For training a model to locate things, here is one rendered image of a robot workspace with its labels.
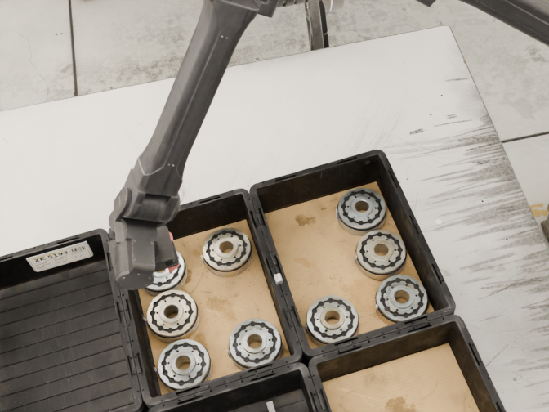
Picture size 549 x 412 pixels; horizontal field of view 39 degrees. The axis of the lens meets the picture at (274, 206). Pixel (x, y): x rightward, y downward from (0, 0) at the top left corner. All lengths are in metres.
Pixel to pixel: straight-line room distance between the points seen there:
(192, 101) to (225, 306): 0.64
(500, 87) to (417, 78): 0.98
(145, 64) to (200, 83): 2.13
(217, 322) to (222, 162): 0.51
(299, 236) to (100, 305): 0.44
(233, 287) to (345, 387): 0.31
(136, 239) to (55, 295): 0.55
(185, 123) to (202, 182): 0.85
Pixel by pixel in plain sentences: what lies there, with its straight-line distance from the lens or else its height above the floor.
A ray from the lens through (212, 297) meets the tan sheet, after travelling 1.62.
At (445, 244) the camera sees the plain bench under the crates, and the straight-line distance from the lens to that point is 1.82.
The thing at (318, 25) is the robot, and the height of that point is 0.66.
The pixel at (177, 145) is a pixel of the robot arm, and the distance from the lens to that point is 1.10.
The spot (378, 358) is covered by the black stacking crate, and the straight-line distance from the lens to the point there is 1.52.
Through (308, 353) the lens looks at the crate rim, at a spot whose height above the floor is 0.93.
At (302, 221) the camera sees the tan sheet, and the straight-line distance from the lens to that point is 1.69.
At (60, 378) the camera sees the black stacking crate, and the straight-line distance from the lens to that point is 1.63.
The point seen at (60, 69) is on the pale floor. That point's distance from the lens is 3.27.
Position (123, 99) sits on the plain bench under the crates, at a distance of 2.14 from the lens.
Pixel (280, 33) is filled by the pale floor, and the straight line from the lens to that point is 3.21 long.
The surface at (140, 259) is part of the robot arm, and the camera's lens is 1.17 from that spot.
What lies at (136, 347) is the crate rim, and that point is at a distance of 1.50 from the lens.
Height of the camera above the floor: 2.28
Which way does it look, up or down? 58 degrees down
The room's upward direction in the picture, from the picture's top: 8 degrees counter-clockwise
